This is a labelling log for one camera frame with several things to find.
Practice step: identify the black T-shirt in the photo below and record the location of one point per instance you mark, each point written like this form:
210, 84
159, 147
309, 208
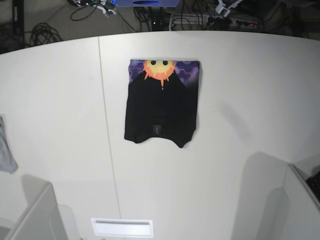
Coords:
162, 100

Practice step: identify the white power strip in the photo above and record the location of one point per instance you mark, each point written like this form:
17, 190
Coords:
206, 19

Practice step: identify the blue box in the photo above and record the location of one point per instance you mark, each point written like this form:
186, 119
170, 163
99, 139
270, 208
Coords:
145, 3

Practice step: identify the grey cloth at table edge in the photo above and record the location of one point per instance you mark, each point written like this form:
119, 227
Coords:
7, 161

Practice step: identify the black keyboard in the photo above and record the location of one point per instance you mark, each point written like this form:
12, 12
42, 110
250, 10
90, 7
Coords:
314, 184

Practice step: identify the white cable grommet plate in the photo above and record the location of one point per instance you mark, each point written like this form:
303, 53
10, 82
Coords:
123, 228

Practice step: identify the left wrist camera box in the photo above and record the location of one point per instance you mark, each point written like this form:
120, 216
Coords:
222, 10

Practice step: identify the black vertical post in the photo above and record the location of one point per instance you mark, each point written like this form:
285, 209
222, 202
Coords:
18, 26

